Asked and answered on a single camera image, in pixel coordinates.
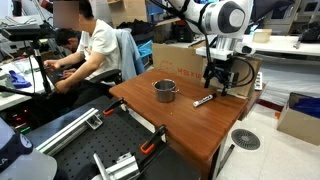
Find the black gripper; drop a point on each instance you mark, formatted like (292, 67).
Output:
(222, 70)

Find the black and white marker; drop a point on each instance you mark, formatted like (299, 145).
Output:
(204, 100)

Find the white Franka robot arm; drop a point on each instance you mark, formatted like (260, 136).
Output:
(230, 16)

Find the small stainless steel pot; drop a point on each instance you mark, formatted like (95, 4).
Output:
(165, 91)

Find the printed cardboard panel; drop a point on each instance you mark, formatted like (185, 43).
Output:
(178, 61)

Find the round floor drain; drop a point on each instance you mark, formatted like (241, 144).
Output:
(245, 139)

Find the black equipment box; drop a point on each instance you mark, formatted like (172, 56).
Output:
(184, 31)

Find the small beige box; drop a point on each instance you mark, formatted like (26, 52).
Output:
(262, 35)

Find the dark metal table leg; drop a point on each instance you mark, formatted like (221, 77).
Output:
(226, 160)

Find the light blue basket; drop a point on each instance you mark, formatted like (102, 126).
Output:
(146, 49)

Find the long white table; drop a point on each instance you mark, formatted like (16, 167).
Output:
(286, 46)

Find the cardboard box with blue contents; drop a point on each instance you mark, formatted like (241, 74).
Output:
(298, 123)

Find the grey blue jacket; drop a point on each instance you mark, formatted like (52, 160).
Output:
(130, 53)

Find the black office chair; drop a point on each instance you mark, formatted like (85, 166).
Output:
(105, 76)

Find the black perforated breadboard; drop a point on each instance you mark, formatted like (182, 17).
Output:
(116, 136)

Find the tall cardboard box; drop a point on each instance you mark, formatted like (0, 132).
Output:
(128, 11)

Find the person in white t-shirt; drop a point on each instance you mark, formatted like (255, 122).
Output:
(100, 43)

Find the dark haired bent person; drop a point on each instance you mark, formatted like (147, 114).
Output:
(68, 38)

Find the black tripod stand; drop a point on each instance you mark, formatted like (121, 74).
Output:
(42, 70)

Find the blue cloth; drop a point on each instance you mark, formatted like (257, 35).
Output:
(18, 80)

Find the computer with red lights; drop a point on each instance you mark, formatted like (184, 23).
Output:
(20, 121)

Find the white work desk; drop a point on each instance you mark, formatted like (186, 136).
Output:
(16, 95)

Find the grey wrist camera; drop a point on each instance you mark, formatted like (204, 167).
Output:
(245, 49)

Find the aluminium extrusion rail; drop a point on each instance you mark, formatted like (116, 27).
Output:
(118, 168)
(70, 131)

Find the black camera on tripod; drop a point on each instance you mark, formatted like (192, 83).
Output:
(26, 32)

